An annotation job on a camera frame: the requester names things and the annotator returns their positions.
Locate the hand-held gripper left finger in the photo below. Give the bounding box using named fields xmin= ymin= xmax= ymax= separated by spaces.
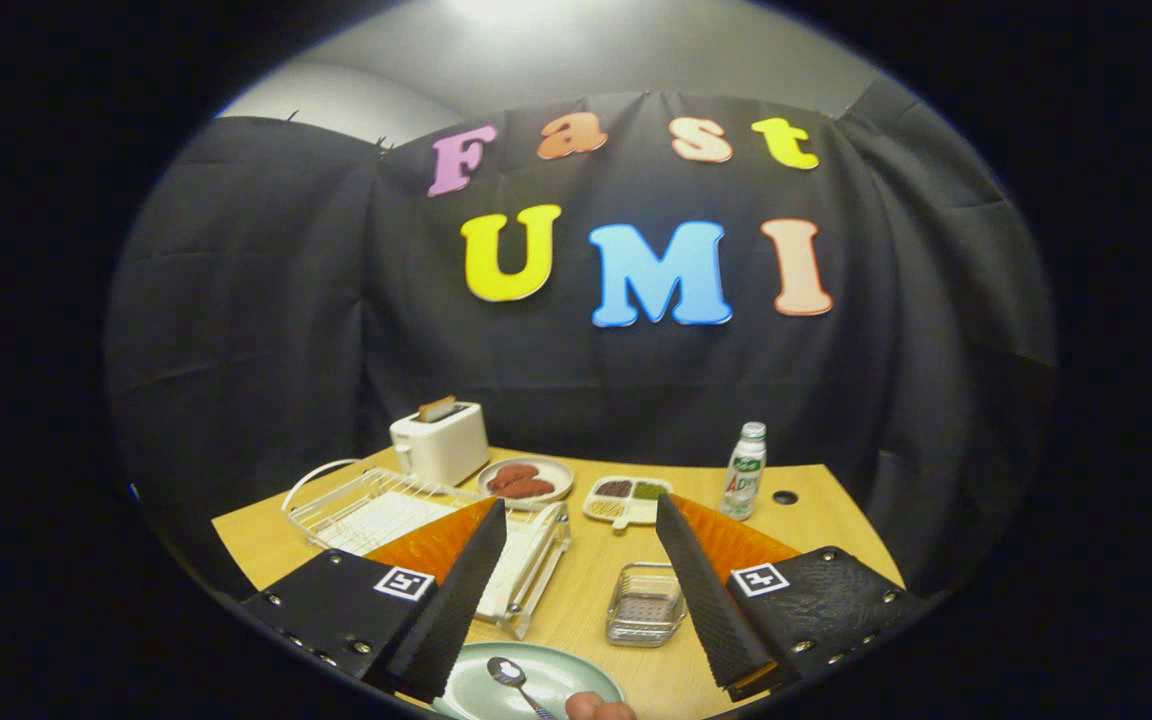
xmin=239 ymin=497 xmax=509 ymax=703

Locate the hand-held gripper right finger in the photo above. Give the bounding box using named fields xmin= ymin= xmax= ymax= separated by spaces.
xmin=654 ymin=492 xmax=932 ymax=701

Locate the metal wire basket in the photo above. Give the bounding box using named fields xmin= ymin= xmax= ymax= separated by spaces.
xmin=605 ymin=562 xmax=687 ymax=648

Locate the metal spoon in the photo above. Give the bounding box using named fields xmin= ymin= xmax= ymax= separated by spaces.
xmin=486 ymin=656 xmax=557 ymax=720

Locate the white wire dish rack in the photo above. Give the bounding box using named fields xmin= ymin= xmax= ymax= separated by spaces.
xmin=281 ymin=458 xmax=573 ymax=641

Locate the light green plate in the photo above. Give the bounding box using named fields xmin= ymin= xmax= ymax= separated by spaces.
xmin=431 ymin=641 xmax=625 ymax=720

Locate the grey plate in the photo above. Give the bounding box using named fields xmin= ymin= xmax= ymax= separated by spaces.
xmin=477 ymin=456 xmax=575 ymax=503

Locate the white divided snack tray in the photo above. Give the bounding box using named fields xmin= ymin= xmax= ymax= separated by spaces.
xmin=582 ymin=475 xmax=674 ymax=531

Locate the white ribbed drip tray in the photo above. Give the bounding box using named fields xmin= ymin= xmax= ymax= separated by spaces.
xmin=321 ymin=490 xmax=562 ymax=621

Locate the white drink bottle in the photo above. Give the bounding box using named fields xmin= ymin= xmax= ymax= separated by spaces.
xmin=719 ymin=422 xmax=768 ymax=522

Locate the white toaster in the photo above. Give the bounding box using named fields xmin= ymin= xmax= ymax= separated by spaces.
xmin=389 ymin=395 xmax=490 ymax=488

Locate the black backdrop cloth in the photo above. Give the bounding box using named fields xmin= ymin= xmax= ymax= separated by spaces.
xmin=104 ymin=90 xmax=1057 ymax=601

